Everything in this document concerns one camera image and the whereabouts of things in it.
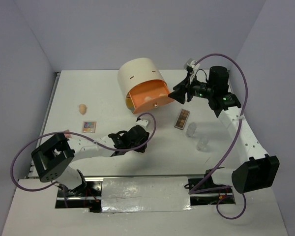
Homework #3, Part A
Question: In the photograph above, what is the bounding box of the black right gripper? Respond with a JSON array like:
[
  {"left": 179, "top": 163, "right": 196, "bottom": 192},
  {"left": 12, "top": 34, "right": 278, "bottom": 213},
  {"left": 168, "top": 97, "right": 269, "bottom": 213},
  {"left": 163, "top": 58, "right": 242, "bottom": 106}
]
[{"left": 168, "top": 72, "right": 215, "bottom": 104}]

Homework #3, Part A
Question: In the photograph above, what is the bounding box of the orange top drawer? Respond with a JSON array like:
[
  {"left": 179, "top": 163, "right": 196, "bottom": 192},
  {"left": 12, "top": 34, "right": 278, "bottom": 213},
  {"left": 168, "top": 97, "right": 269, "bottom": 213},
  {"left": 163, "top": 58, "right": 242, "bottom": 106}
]
[{"left": 125, "top": 80, "right": 174, "bottom": 114}]

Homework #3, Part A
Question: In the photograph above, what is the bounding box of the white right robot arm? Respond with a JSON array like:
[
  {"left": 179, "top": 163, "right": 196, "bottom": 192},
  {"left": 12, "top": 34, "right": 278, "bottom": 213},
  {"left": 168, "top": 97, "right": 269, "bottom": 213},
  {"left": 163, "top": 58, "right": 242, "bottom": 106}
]
[{"left": 169, "top": 65, "right": 280, "bottom": 194}]

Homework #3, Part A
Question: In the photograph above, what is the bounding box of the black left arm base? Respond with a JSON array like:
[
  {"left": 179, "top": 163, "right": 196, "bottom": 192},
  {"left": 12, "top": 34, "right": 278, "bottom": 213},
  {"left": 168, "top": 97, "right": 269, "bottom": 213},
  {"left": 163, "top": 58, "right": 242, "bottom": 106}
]
[{"left": 54, "top": 179, "right": 103, "bottom": 213}]

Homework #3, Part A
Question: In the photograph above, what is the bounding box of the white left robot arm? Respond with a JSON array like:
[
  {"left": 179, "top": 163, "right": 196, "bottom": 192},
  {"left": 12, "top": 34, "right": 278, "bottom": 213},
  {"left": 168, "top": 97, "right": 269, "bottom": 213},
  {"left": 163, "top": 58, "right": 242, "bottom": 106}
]
[{"left": 31, "top": 125, "right": 149, "bottom": 196}]

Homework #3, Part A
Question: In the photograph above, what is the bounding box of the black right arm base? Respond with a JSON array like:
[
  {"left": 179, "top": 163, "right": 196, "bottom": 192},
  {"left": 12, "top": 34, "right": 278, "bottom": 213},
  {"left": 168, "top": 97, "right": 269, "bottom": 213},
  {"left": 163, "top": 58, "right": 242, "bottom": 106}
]
[{"left": 184, "top": 169, "right": 233, "bottom": 195}]

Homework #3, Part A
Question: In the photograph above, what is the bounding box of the brown eyeshadow palette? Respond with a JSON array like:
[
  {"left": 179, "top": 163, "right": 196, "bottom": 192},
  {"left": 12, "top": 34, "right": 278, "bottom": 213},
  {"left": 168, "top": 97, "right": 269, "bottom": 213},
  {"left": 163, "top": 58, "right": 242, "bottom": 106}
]
[{"left": 174, "top": 109, "right": 190, "bottom": 130}]

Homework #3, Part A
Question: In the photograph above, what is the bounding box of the colourful glitter eyeshadow palette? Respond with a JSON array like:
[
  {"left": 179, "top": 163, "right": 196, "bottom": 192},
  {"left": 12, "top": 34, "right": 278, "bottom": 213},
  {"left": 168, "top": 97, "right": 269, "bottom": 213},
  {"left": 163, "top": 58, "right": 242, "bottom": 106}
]
[{"left": 82, "top": 121, "right": 96, "bottom": 133}]

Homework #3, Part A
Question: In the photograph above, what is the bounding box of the cream round drawer organizer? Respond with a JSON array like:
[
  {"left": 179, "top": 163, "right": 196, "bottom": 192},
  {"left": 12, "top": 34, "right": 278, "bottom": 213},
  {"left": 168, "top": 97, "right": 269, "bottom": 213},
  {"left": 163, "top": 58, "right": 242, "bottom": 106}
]
[{"left": 118, "top": 58, "right": 164, "bottom": 99}]

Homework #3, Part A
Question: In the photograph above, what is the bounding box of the silver foil tape panel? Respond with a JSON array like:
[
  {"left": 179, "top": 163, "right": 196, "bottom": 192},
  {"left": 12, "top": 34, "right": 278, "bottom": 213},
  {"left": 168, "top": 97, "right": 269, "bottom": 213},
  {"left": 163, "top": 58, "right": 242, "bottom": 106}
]
[{"left": 101, "top": 177, "right": 191, "bottom": 213}]

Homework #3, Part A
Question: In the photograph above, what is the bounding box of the pink blush palette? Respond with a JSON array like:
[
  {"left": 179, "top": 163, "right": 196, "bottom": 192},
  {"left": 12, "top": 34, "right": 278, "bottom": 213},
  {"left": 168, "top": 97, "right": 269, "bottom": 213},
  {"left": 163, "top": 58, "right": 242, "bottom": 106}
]
[{"left": 63, "top": 130, "right": 71, "bottom": 138}]

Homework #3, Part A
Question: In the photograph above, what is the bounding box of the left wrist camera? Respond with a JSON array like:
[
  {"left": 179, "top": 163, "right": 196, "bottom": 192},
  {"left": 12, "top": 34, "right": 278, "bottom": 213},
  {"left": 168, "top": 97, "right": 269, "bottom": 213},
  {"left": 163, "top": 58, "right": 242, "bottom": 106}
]
[{"left": 136, "top": 118, "right": 150, "bottom": 129}]

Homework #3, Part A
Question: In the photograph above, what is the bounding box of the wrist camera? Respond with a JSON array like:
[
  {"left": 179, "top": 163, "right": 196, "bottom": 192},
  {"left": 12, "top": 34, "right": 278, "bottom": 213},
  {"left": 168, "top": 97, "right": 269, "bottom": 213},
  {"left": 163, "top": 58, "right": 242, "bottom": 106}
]
[
  {"left": 184, "top": 59, "right": 200, "bottom": 73},
  {"left": 136, "top": 118, "right": 150, "bottom": 129}
]

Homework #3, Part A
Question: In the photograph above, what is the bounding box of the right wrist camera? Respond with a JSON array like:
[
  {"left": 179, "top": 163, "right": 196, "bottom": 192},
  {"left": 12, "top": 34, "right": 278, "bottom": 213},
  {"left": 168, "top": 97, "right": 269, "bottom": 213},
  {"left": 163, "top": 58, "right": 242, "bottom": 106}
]
[{"left": 184, "top": 59, "right": 200, "bottom": 73}]

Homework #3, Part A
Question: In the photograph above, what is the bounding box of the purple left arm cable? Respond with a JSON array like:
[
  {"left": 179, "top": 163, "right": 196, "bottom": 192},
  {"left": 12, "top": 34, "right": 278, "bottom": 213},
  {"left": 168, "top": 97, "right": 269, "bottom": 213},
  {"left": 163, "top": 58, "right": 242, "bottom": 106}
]
[{"left": 9, "top": 112, "right": 158, "bottom": 192}]

